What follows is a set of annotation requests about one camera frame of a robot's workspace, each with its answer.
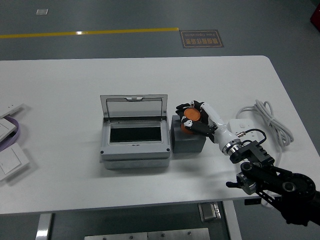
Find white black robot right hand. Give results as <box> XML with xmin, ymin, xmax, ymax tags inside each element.
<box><xmin>175</xmin><ymin>100</ymin><xmax>238</xmax><ymax>151</ymax></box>

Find orange cylinder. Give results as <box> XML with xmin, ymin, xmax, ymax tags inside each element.
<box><xmin>180</xmin><ymin>107</ymin><xmax>202</xmax><ymax>135</ymax></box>

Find grey lidded electrical box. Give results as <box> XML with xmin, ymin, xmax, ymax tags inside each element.
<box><xmin>99</xmin><ymin>94</ymin><xmax>172</xmax><ymax>171</ymax></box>

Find grey cube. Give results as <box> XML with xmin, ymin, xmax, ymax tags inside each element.
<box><xmin>171</xmin><ymin>114</ymin><xmax>207</xmax><ymax>154</ymax></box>

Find white power strip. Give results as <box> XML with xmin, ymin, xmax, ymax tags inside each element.
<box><xmin>228</xmin><ymin>118</ymin><xmax>266</xmax><ymax>151</ymax></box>

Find white table leg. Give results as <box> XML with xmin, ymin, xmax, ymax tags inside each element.
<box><xmin>34</xmin><ymin>213</ymin><xmax>54</xmax><ymax>240</ymax></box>
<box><xmin>222</xmin><ymin>199</ymin><xmax>243</xmax><ymax>240</ymax></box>

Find brown floor sign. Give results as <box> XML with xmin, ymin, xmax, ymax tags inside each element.
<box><xmin>179</xmin><ymin>29</ymin><xmax>225</xmax><ymax>49</ymax></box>

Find red object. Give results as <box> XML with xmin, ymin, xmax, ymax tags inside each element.
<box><xmin>309</xmin><ymin>4</ymin><xmax>320</xmax><ymax>26</ymax></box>

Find yellow floor tape line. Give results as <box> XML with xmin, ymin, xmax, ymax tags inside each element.
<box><xmin>0</xmin><ymin>26</ymin><xmax>180</xmax><ymax>40</ymax></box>

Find white power cord with plug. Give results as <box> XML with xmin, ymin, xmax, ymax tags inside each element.
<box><xmin>236</xmin><ymin>99</ymin><xmax>295</xmax><ymax>208</ymax></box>

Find metal table bracket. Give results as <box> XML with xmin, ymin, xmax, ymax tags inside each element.
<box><xmin>198</xmin><ymin>202</ymin><xmax>222</xmax><ymax>223</ymax></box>

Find metal base plate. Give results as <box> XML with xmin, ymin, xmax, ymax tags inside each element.
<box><xmin>84</xmin><ymin>227</ymin><xmax>210</xmax><ymax>240</ymax></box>

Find purple strap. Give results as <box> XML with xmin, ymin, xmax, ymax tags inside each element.
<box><xmin>0</xmin><ymin>115</ymin><xmax>21</xmax><ymax>151</ymax></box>

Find large white switch panel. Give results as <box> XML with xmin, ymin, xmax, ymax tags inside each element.
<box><xmin>0</xmin><ymin>143</ymin><xmax>31</xmax><ymax>182</ymax></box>

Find white switch panel with dots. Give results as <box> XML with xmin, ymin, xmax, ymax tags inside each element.
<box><xmin>0</xmin><ymin>103</ymin><xmax>25</xmax><ymax>120</ymax></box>

